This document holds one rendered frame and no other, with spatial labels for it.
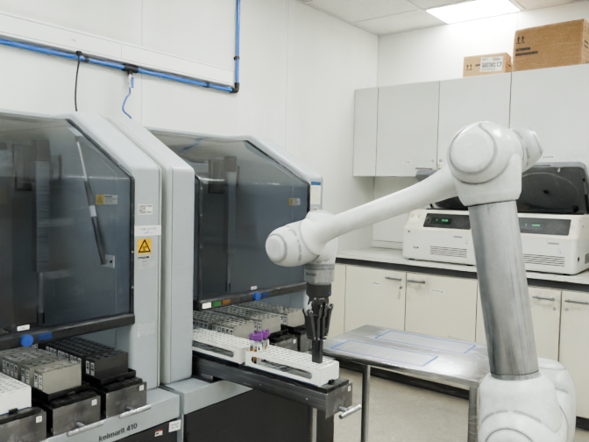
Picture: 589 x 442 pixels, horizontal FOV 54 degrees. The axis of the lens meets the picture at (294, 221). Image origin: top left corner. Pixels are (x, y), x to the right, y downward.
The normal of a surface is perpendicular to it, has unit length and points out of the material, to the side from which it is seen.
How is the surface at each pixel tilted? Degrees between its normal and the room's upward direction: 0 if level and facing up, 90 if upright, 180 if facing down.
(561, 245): 90
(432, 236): 90
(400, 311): 90
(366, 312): 90
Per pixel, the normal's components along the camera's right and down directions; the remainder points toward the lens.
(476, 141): -0.55, -0.06
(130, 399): 0.78, 0.05
